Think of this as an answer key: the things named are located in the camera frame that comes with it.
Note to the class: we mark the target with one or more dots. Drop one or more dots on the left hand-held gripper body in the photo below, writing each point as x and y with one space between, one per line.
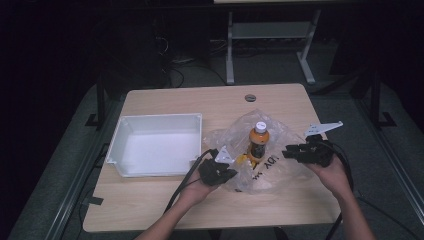
213 171

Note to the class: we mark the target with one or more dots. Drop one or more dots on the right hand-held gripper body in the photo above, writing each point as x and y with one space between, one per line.
316 151

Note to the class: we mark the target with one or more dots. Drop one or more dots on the clear plastic bag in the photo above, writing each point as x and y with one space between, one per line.
286 140

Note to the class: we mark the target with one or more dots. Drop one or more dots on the orange bottle with white cap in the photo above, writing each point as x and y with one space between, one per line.
259 141

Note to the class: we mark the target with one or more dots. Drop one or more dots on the person's left hand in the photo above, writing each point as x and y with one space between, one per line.
196 190

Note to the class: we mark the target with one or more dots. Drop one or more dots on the person's right hand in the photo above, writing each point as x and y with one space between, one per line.
333 178

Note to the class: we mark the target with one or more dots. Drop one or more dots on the white plastic bin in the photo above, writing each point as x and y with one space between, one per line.
160 146

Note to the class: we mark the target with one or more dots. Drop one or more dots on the grey round table grommet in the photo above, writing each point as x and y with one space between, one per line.
250 98

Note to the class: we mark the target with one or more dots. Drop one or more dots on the black metal stand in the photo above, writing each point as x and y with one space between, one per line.
100 103
376 100

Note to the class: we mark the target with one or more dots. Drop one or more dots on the black tape strip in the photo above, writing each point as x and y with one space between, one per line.
95 200

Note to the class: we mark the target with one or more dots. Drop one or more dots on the aluminium floor rail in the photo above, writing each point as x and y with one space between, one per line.
71 196
393 156

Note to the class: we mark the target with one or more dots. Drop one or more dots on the white metal desk frame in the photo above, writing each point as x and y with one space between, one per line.
266 30

